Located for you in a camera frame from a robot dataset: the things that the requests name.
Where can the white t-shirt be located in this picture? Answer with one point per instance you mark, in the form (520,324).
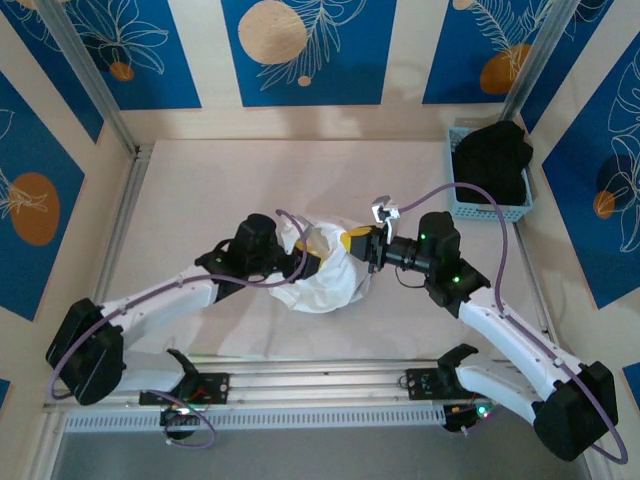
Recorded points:
(325,287)

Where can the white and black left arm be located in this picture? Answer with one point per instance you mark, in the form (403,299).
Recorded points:
(150,310)

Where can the light blue plastic basket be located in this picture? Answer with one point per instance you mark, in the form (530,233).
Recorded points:
(492,212)

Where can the black cloth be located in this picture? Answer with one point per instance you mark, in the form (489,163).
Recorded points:
(492,160)

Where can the black electronics board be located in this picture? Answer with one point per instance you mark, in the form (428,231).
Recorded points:
(457,421)
(177,424)

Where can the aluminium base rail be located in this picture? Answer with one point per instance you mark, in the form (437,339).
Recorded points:
(325,385)

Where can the aluminium frame post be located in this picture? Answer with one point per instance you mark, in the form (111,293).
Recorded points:
(535,55)
(85,65)

